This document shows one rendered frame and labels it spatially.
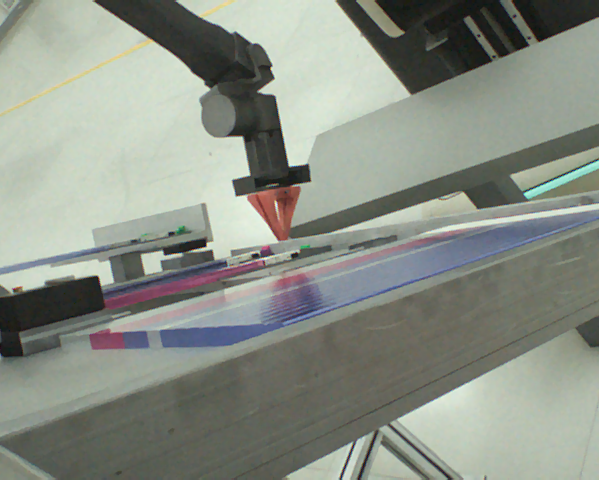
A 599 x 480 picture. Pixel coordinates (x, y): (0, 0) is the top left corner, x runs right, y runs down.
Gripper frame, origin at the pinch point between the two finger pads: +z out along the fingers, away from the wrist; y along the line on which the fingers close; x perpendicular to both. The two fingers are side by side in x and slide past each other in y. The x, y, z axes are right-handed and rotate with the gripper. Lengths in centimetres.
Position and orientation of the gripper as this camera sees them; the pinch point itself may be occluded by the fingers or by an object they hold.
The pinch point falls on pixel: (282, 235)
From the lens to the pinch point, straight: 122.0
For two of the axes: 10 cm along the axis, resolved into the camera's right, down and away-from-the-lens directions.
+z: 1.9, 9.8, 0.5
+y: 6.9, -1.0, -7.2
